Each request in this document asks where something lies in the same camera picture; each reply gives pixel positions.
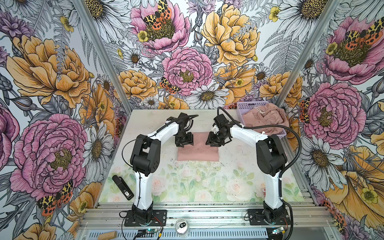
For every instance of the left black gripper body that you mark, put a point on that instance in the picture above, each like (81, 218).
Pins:
(183, 138)

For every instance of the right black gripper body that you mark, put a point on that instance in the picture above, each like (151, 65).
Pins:
(219, 139)

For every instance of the pink printed t-shirt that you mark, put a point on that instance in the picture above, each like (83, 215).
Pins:
(199, 151)

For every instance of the lavender plastic laundry basket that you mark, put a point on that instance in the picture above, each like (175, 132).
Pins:
(243, 107)

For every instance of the pink garment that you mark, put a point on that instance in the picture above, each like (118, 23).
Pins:
(268, 114)

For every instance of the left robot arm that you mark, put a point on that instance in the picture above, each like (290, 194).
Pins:
(146, 157)

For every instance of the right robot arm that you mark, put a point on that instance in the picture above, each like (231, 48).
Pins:
(271, 160)

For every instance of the black handheld device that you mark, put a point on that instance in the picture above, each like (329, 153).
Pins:
(123, 187)

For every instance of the silver drink can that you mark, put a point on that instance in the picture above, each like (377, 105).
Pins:
(182, 227)

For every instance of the wooden block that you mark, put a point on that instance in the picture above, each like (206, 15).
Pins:
(108, 236)

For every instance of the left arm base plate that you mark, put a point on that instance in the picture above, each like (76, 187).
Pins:
(156, 217)

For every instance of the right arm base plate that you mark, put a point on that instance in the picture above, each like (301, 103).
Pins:
(256, 217)

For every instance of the white perforated cable duct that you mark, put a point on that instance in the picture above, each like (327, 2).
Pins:
(198, 234)

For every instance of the aluminium frame rail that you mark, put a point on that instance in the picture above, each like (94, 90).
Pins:
(205, 215)

